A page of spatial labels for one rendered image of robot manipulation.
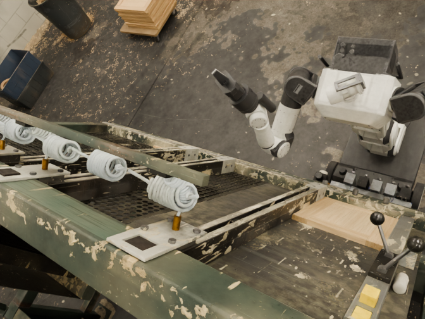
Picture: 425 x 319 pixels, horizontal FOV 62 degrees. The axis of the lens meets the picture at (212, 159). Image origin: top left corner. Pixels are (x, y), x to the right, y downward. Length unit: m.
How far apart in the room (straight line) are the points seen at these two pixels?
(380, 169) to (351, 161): 0.18
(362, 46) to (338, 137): 1.48
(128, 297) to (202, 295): 0.15
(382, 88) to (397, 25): 2.09
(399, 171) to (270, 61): 1.57
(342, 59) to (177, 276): 1.06
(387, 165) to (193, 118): 1.73
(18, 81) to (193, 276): 4.50
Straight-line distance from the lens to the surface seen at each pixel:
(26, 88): 5.02
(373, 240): 1.29
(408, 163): 2.55
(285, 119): 1.51
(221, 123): 3.20
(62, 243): 0.80
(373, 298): 0.82
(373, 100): 1.38
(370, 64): 1.41
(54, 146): 1.02
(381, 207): 1.66
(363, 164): 2.55
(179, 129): 3.37
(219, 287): 0.61
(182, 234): 0.74
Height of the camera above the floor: 2.48
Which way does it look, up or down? 54 degrees down
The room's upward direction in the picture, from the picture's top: 42 degrees counter-clockwise
